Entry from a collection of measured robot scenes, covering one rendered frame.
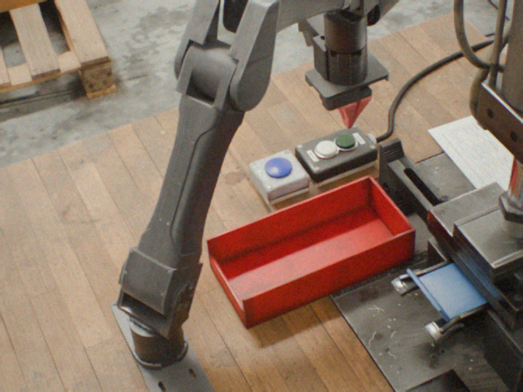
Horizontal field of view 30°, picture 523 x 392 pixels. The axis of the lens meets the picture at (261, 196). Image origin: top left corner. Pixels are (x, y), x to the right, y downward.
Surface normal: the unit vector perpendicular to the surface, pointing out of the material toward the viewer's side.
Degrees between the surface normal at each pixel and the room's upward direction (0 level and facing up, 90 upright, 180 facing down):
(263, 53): 90
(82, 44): 0
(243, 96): 90
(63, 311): 0
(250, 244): 90
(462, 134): 1
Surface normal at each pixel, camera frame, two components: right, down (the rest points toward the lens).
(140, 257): -0.52, 0.07
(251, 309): 0.43, 0.62
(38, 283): -0.06, -0.70
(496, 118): -0.90, 0.34
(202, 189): 0.77, 0.40
